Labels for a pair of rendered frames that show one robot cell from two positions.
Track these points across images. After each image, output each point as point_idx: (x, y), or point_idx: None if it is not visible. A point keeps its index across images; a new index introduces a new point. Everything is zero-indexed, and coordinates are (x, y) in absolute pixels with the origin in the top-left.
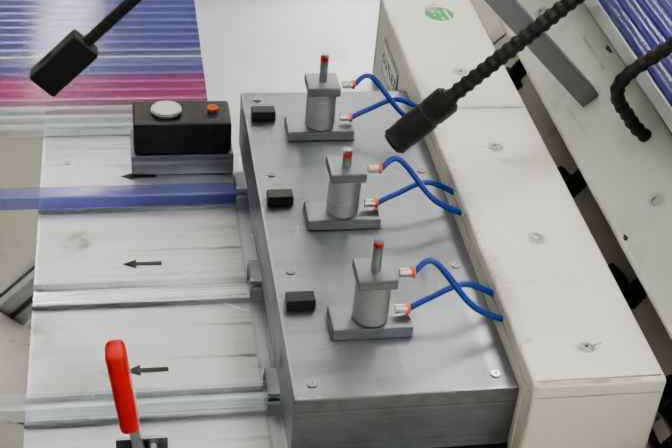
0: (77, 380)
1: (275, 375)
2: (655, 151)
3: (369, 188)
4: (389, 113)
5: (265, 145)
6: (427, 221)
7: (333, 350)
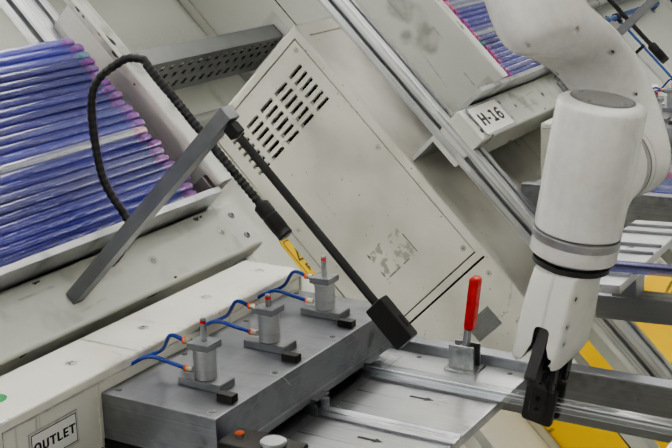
0: (462, 404)
1: (368, 360)
2: (122, 258)
3: (229, 354)
4: (141, 383)
5: (252, 386)
6: (226, 336)
7: (354, 312)
